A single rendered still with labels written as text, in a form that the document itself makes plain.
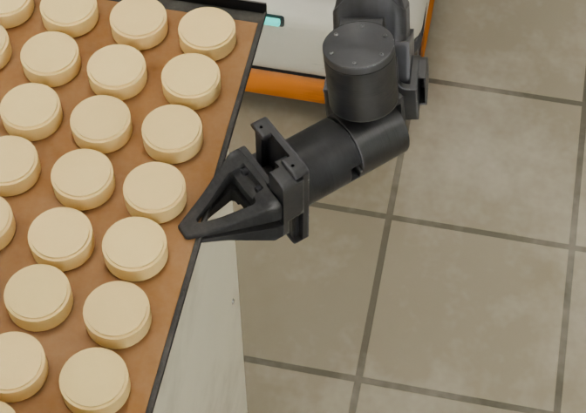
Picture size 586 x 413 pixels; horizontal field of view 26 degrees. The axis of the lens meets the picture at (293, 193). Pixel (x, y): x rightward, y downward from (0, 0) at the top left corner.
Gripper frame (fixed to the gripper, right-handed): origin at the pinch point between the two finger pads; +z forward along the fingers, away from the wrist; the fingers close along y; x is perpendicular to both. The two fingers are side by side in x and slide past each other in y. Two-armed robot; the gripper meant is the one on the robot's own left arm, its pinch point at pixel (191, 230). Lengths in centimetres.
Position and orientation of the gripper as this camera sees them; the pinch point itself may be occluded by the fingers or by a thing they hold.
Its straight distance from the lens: 101.3
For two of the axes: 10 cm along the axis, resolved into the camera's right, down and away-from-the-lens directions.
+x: -5.5, -6.9, 4.7
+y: 0.0, 5.6, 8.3
